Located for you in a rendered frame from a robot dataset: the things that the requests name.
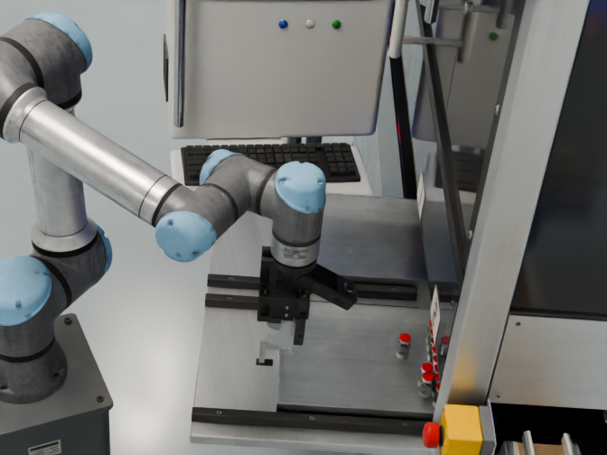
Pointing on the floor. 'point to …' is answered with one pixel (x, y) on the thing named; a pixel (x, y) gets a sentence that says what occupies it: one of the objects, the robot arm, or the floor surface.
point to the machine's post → (510, 195)
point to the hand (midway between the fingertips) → (298, 348)
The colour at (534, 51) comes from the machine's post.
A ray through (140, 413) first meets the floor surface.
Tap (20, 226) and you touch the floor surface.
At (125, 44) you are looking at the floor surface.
